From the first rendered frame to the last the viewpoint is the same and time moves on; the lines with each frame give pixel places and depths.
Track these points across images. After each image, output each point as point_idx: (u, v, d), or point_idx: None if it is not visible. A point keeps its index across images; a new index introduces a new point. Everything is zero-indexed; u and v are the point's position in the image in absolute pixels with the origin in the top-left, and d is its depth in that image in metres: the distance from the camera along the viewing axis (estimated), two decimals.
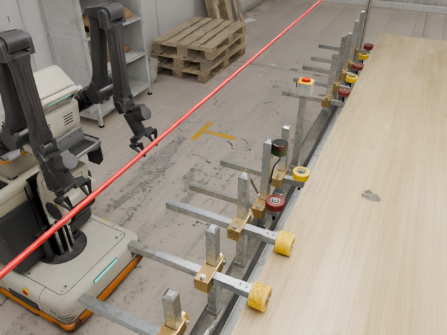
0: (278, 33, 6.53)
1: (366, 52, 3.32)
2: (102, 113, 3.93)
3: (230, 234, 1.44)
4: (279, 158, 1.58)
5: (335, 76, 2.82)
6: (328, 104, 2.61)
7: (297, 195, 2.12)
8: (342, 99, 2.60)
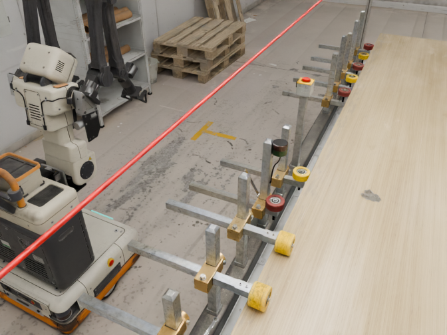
0: (278, 33, 6.53)
1: (366, 52, 3.32)
2: (102, 113, 3.93)
3: (230, 234, 1.44)
4: (279, 158, 1.58)
5: (335, 76, 2.82)
6: (328, 104, 2.61)
7: (297, 195, 2.12)
8: (342, 99, 2.60)
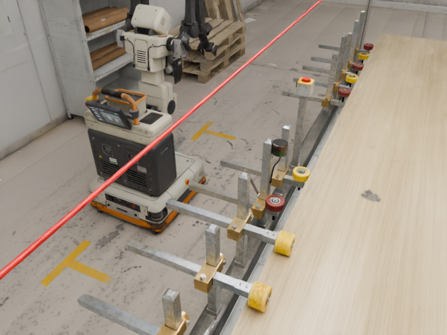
0: (278, 33, 6.53)
1: (366, 52, 3.32)
2: None
3: (230, 234, 1.44)
4: (279, 158, 1.58)
5: (335, 76, 2.82)
6: (328, 104, 2.61)
7: (297, 195, 2.12)
8: (342, 99, 2.60)
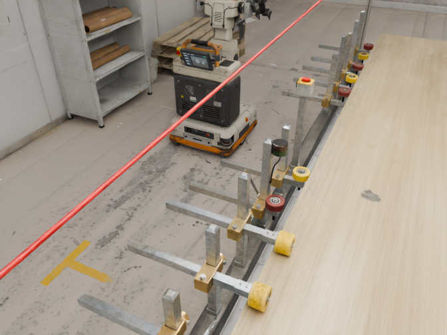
0: (278, 33, 6.53)
1: (366, 52, 3.32)
2: (102, 113, 3.93)
3: (230, 234, 1.44)
4: (279, 158, 1.58)
5: (335, 76, 2.82)
6: (328, 104, 2.61)
7: (297, 195, 2.12)
8: (342, 99, 2.60)
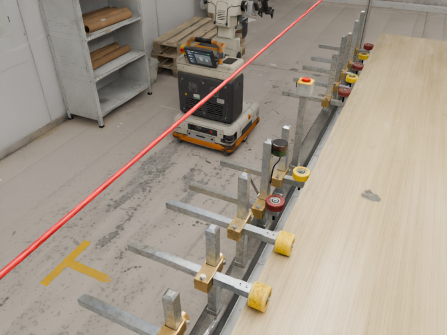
0: (278, 33, 6.53)
1: (366, 52, 3.32)
2: (102, 113, 3.93)
3: (230, 234, 1.44)
4: (279, 158, 1.58)
5: (335, 76, 2.82)
6: (328, 104, 2.61)
7: (297, 195, 2.12)
8: (342, 99, 2.60)
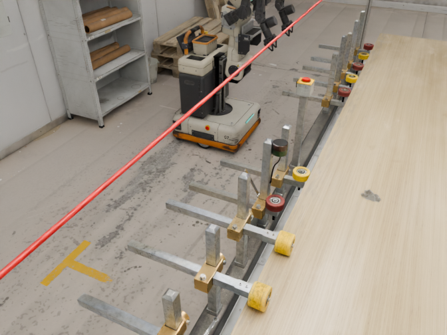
0: (278, 33, 6.53)
1: (366, 52, 3.32)
2: (102, 113, 3.93)
3: (230, 234, 1.44)
4: (279, 158, 1.58)
5: (335, 76, 2.82)
6: (328, 104, 2.61)
7: (297, 195, 2.12)
8: (342, 99, 2.60)
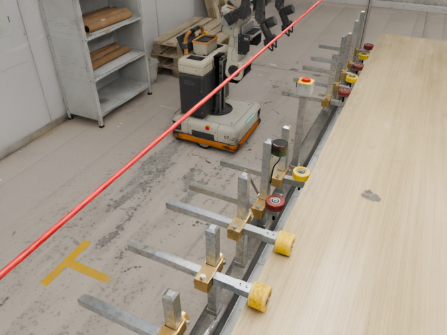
0: (278, 33, 6.53)
1: (366, 52, 3.32)
2: (102, 113, 3.93)
3: (230, 234, 1.44)
4: (279, 158, 1.58)
5: (335, 76, 2.82)
6: (328, 104, 2.61)
7: (297, 195, 2.12)
8: (342, 99, 2.60)
